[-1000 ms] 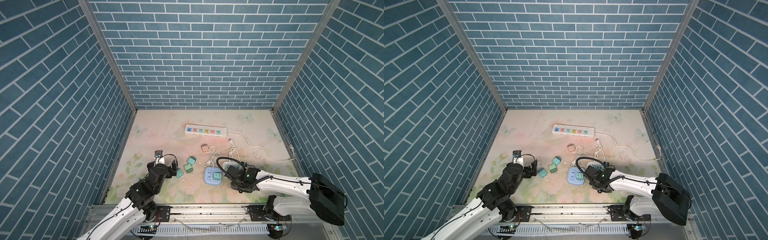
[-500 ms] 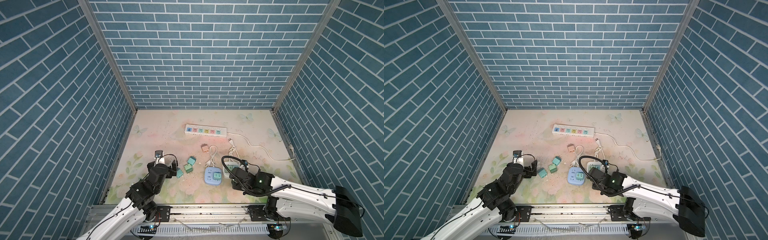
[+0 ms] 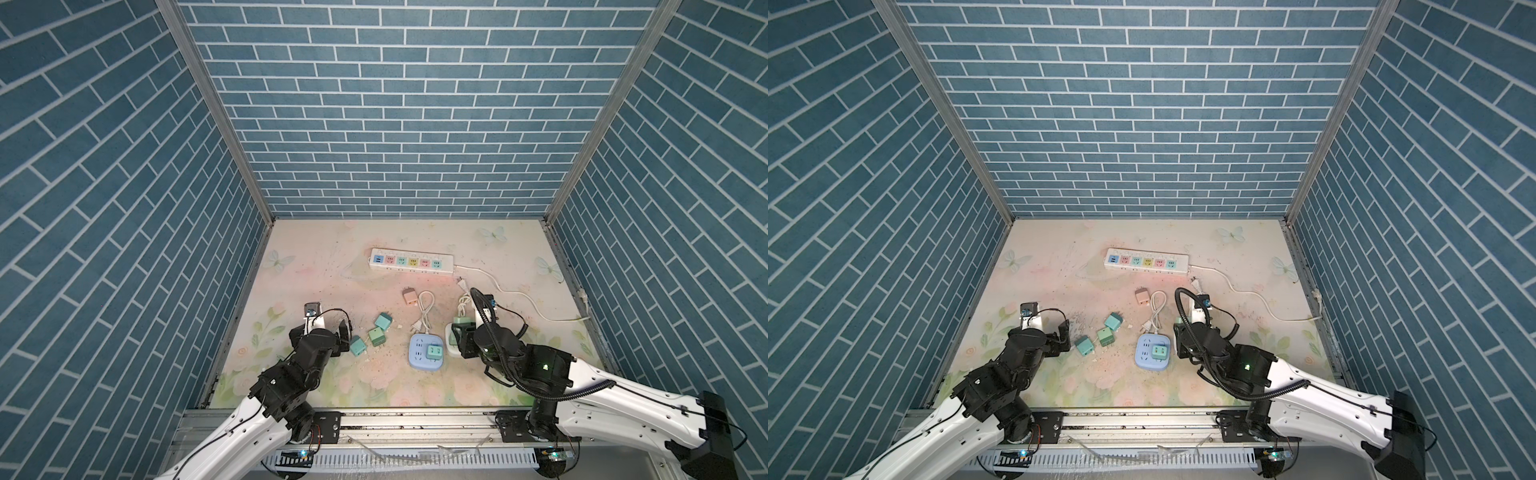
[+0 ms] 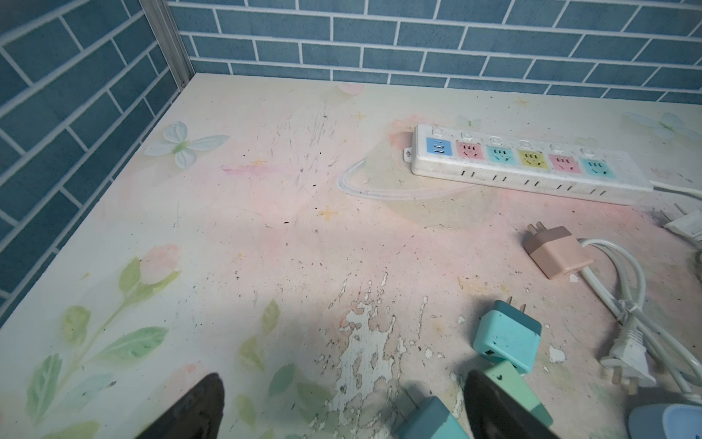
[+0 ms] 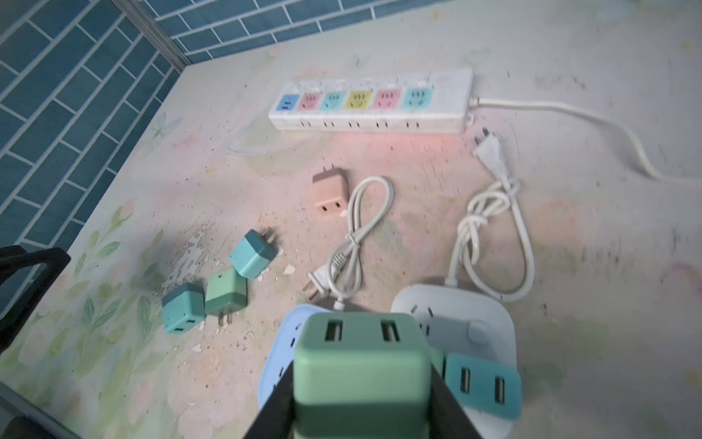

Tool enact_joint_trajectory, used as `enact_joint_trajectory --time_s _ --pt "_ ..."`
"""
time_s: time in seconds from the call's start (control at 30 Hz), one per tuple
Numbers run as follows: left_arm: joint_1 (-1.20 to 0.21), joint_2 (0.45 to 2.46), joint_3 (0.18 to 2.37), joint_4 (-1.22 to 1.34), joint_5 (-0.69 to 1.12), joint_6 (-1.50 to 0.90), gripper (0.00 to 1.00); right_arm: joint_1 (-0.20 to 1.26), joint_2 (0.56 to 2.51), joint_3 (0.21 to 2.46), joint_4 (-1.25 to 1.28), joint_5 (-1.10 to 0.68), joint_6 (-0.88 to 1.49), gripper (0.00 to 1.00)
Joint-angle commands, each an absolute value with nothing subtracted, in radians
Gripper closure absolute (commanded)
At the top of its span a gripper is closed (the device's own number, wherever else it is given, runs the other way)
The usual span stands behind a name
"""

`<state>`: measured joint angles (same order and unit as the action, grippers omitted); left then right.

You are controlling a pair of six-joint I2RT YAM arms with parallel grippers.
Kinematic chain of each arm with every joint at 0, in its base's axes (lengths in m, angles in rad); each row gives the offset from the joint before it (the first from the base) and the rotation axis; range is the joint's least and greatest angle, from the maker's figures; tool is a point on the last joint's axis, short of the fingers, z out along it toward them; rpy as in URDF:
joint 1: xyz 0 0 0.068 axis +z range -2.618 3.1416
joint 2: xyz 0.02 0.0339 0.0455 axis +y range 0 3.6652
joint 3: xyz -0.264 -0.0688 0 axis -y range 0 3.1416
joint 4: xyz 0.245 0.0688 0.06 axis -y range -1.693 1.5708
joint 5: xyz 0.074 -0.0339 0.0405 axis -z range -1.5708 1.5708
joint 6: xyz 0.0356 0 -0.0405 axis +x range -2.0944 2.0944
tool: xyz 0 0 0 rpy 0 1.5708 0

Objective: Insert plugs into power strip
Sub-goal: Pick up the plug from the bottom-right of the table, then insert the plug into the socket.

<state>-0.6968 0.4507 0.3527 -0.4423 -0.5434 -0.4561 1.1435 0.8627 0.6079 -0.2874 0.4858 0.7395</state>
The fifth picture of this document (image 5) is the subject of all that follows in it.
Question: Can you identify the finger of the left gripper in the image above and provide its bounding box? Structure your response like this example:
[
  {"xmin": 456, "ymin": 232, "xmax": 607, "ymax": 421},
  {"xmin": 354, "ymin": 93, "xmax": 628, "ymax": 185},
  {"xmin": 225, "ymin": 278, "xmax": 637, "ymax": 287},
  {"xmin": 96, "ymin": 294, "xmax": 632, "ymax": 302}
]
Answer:
[{"xmin": 1, "ymin": 245, "xmax": 71, "ymax": 352}]

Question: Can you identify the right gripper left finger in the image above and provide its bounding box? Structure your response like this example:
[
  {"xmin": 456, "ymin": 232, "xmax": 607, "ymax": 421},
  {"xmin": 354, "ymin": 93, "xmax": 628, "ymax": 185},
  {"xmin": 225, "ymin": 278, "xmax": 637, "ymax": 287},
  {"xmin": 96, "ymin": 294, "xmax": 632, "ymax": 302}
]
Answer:
[{"xmin": 244, "ymin": 377, "xmax": 294, "ymax": 439}]

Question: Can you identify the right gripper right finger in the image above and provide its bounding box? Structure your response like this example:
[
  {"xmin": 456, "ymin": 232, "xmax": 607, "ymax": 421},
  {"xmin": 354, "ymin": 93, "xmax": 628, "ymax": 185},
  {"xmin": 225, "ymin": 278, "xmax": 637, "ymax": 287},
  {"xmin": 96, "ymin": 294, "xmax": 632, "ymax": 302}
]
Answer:
[{"xmin": 428, "ymin": 366, "xmax": 482, "ymax": 439}]

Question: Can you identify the teal USB charger plug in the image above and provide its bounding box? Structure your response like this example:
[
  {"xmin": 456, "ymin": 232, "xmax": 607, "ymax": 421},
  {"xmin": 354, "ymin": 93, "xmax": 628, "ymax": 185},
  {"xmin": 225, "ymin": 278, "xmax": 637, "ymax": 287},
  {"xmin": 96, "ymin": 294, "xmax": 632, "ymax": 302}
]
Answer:
[
  {"xmin": 162, "ymin": 283, "xmax": 206, "ymax": 334},
  {"xmin": 444, "ymin": 353, "xmax": 522, "ymax": 421},
  {"xmin": 230, "ymin": 229, "xmax": 278, "ymax": 280}
]

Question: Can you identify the blue square power socket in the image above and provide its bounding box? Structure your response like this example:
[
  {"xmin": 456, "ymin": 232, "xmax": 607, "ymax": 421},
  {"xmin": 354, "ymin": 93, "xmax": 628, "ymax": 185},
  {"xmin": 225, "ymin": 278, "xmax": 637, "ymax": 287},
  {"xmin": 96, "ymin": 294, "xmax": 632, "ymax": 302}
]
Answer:
[{"xmin": 257, "ymin": 305, "xmax": 328, "ymax": 409}]

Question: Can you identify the green USB charger plug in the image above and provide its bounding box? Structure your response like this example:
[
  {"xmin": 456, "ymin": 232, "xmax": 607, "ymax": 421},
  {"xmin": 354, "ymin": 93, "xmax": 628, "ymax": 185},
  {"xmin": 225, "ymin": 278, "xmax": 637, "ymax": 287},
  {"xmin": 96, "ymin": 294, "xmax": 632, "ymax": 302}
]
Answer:
[
  {"xmin": 205, "ymin": 267, "xmax": 249, "ymax": 327},
  {"xmin": 294, "ymin": 312, "xmax": 433, "ymax": 438},
  {"xmin": 430, "ymin": 347, "xmax": 445, "ymax": 379}
]

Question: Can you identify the long white power strip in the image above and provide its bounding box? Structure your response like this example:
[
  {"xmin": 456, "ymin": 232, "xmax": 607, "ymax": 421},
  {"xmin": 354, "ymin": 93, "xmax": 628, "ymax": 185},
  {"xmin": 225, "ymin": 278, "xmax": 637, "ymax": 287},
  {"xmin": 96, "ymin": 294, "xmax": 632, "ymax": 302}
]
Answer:
[{"xmin": 268, "ymin": 68, "xmax": 475, "ymax": 134}]

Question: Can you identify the white square power socket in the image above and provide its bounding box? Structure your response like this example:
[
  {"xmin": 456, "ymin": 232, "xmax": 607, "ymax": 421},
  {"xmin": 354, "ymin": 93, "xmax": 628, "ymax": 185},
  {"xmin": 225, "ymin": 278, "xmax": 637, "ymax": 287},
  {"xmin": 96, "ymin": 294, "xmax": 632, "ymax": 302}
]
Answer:
[{"xmin": 391, "ymin": 284, "xmax": 520, "ymax": 438}]

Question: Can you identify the pink USB charger plug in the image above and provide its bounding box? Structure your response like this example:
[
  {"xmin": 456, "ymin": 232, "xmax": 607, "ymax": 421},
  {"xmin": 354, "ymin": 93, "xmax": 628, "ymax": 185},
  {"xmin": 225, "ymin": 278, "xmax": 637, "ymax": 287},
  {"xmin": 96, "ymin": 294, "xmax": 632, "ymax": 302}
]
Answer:
[{"xmin": 312, "ymin": 168, "xmax": 349, "ymax": 215}]

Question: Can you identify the blue socket white cable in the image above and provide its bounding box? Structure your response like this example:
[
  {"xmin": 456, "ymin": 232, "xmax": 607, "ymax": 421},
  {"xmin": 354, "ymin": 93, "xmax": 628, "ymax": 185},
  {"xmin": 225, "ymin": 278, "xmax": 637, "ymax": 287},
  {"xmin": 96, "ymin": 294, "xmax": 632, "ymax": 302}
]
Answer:
[{"xmin": 300, "ymin": 175, "xmax": 396, "ymax": 312}]

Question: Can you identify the white power strip cable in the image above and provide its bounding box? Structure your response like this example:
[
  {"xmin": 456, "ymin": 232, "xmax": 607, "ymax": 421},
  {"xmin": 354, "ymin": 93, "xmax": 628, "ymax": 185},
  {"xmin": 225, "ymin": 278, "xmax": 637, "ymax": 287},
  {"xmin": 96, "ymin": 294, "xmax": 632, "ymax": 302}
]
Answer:
[{"xmin": 468, "ymin": 96, "xmax": 702, "ymax": 185}]

